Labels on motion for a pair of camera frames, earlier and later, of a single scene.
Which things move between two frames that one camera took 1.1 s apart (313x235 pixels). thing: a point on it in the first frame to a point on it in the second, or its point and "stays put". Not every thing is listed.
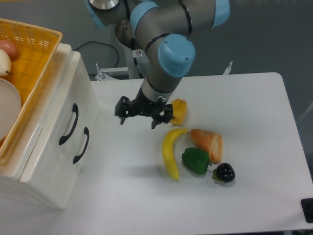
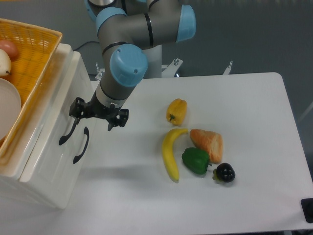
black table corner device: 307,207 stays put
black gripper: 142,105 to 79,109
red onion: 10,49 stays put
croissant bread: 212,143 stays put
